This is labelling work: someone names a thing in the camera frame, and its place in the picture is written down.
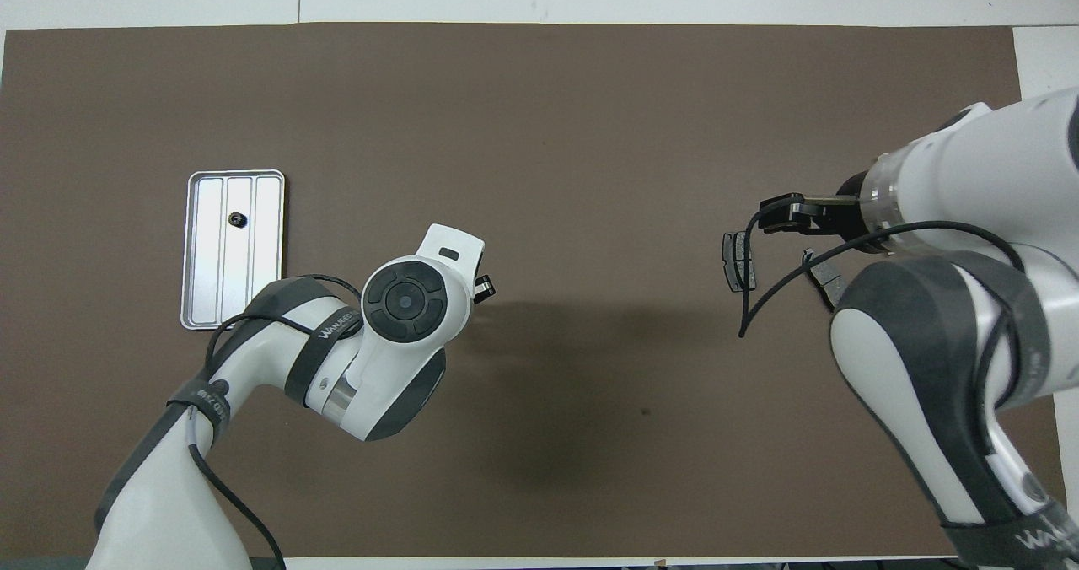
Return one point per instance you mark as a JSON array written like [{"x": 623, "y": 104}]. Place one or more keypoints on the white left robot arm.
[{"x": 169, "y": 502}]

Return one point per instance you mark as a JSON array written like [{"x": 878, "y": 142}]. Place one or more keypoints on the silver metal tray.
[{"x": 211, "y": 258}]

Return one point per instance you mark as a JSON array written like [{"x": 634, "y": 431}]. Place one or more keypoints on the brown table mat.
[{"x": 590, "y": 131}]

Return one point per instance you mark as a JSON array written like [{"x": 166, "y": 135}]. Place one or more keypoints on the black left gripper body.
[{"x": 485, "y": 292}]

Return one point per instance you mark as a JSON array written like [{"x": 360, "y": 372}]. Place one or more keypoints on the dark grey brake pad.
[
  {"x": 822, "y": 276},
  {"x": 735, "y": 260}
]

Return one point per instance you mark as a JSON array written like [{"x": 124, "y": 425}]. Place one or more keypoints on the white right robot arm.
[{"x": 927, "y": 384}]

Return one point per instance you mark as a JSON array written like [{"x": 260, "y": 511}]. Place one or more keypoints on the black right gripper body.
[{"x": 847, "y": 216}]

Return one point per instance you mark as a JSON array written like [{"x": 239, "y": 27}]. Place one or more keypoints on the small black bearing gear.
[{"x": 238, "y": 218}]

